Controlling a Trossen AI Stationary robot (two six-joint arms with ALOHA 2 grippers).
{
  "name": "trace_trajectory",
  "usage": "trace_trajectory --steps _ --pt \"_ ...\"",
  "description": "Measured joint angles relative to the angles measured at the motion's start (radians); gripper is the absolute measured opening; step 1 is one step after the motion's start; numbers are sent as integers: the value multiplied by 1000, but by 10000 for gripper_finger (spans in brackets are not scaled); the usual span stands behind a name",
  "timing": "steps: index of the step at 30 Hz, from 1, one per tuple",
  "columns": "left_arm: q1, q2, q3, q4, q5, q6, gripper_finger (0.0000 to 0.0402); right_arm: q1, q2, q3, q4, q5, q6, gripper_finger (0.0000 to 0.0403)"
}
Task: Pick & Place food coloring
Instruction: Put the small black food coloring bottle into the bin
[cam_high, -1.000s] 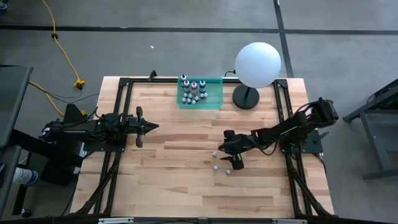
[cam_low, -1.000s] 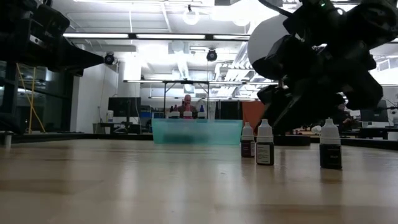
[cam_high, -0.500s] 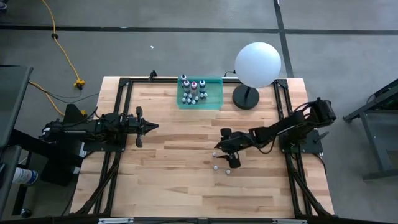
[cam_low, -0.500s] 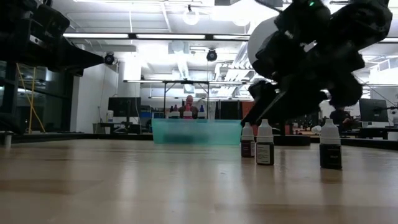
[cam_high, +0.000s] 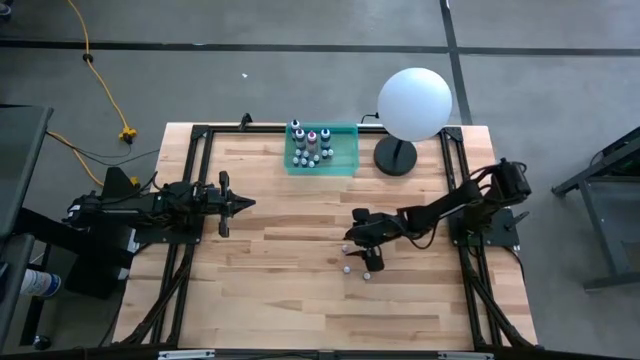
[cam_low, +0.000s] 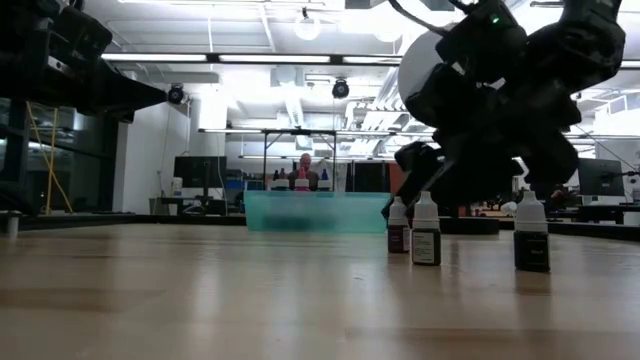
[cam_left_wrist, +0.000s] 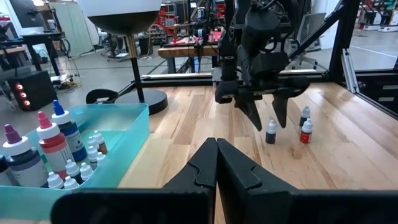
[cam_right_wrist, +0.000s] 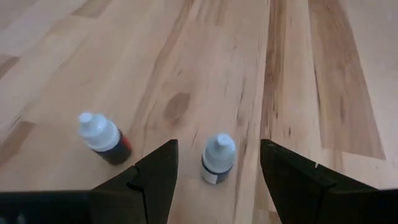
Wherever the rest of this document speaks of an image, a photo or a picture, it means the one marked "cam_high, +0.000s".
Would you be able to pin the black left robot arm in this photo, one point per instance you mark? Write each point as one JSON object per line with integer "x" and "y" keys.
{"x": 125, "y": 205}

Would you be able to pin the black base plate lever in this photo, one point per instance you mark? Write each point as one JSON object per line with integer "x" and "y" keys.
{"x": 517, "y": 220}

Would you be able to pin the white and blue canister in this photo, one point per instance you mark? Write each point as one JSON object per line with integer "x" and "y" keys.
{"x": 40, "y": 283}

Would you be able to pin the black equipment box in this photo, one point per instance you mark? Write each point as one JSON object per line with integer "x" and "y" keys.
{"x": 100, "y": 270}

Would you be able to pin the large red coloring bottle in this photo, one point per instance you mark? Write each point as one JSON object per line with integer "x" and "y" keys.
{"x": 312, "y": 137}

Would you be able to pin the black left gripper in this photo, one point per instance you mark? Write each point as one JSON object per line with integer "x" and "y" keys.
{"x": 224, "y": 202}

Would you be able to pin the black desk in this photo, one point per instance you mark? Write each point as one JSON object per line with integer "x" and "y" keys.
{"x": 20, "y": 165}

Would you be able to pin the white globe table lamp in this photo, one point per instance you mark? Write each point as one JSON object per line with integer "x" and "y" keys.
{"x": 414, "y": 105}

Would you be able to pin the silver metal bracket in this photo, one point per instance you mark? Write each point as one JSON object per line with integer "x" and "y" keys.
{"x": 186, "y": 354}
{"x": 465, "y": 356}

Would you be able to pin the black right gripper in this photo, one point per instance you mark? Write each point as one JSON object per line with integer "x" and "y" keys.
{"x": 380, "y": 227}

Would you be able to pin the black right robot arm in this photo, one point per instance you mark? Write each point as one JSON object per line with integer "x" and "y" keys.
{"x": 450, "y": 205}

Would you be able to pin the black frame clamp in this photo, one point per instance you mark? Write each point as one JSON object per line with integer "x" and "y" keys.
{"x": 245, "y": 121}

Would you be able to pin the black caster wheel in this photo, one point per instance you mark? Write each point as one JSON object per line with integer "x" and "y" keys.
{"x": 42, "y": 343}

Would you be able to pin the large purple-tipped coloring bottle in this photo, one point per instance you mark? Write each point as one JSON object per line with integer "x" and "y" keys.
{"x": 300, "y": 136}

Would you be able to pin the large black-tipped coloring bottle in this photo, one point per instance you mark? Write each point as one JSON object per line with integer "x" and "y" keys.
{"x": 295, "y": 125}

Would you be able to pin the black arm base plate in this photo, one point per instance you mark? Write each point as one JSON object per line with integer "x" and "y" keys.
{"x": 500, "y": 235}
{"x": 165, "y": 236}

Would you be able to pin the teal translucent plastic bin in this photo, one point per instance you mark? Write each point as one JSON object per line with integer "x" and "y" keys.
{"x": 347, "y": 165}

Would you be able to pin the black metal desk frame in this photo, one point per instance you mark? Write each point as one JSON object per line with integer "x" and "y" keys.
{"x": 615, "y": 280}

